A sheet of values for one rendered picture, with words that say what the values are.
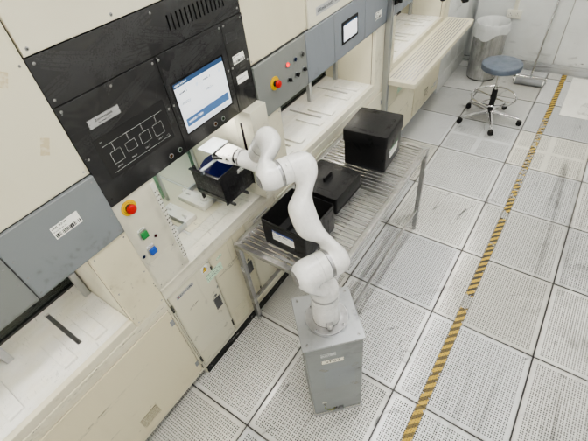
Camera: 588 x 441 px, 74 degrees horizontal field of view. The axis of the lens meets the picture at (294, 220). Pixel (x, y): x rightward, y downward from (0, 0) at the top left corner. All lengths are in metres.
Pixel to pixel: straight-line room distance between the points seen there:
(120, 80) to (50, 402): 1.25
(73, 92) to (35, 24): 0.20
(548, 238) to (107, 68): 3.03
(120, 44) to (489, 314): 2.49
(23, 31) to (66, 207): 0.53
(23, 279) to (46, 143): 0.45
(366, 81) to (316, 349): 2.19
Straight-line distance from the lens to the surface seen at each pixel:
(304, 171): 1.40
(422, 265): 3.00
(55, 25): 1.40
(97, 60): 1.46
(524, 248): 3.31
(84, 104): 1.45
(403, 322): 2.71
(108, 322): 1.99
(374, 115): 2.58
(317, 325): 1.78
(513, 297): 2.99
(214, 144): 1.99
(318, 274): 1.45
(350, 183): 2.27
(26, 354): 2.11
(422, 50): 3.93
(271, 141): 1.43
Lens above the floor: 2.31
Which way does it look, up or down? 44 degrees down
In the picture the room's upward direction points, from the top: 8 degrees counter-clockwise
